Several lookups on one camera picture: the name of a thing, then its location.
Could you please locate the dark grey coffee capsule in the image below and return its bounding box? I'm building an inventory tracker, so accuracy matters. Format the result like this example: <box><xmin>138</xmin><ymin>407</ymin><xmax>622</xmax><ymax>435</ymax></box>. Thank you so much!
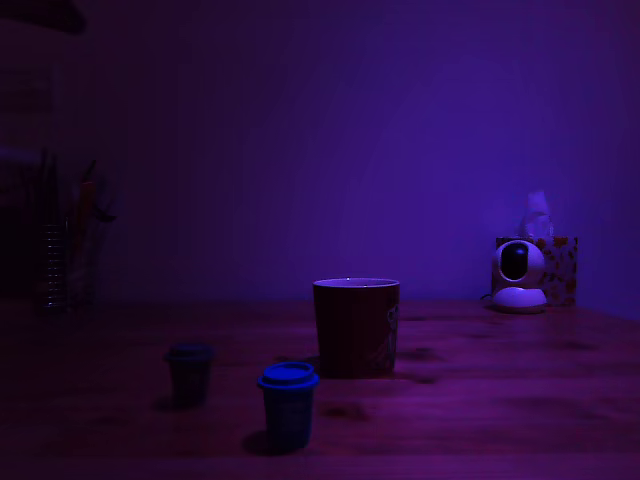
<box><xmin>164</xmin><ymin>342</ymin><xmax>217</xmax><ymax>409</ymax></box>

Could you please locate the white tissue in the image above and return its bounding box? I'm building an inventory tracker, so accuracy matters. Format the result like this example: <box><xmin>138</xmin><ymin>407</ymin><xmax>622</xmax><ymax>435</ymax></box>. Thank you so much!
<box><xmin>516</xmin><ymin>189</ymin><xmax>555</xmax><ymax>240</ymax></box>

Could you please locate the wire kitchen tool rack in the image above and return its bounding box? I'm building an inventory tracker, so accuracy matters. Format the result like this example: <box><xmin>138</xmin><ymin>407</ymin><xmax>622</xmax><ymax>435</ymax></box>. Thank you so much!
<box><xmin>39</xmin><ymin>219</ymin><xmax>101</xmax><ymax>314</ymax></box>

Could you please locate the dark box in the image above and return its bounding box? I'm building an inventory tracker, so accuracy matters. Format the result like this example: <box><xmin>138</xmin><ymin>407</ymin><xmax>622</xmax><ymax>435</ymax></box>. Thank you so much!
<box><xmin>0</xmin><ymin>147</ymin><xmax>44</xmax><ymax>301</ymax></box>

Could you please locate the red kitchen tool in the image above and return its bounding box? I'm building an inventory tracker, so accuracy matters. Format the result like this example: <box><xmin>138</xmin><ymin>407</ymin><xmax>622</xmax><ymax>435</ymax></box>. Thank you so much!
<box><xmin>69</xmin><ymin>180</ymin><xmax>97</xmax><ymax>261</ymax></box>

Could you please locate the small white round camera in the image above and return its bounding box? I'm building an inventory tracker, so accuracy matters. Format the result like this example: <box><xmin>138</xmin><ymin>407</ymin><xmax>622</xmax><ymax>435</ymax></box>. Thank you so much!
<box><xmin>489</xmin><ymin>239</ymin><xmax>549</xmax><ymax>315</ymax></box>

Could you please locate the floral tissue box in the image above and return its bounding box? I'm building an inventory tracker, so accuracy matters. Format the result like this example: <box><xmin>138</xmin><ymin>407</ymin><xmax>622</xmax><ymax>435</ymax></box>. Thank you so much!
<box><xmin>495</xmin><ymin>236</ymin><xmax>579</xmax><ymax>307</ymax></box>

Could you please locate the blue coffee capsule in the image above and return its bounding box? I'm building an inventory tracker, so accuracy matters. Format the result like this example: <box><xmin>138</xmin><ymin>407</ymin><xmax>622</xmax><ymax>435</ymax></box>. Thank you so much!
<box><xmin>257</xmin><ymin>361</ymin><xmax>321</xmax><ymax>451</ymax></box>

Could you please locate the red ceramic mug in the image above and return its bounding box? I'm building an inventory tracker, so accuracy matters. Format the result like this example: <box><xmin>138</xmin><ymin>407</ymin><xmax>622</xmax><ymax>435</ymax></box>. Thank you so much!
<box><xmin>312</xmin><ymin>277</ymin><xmax>401</xmax><ymax>380</ymax></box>

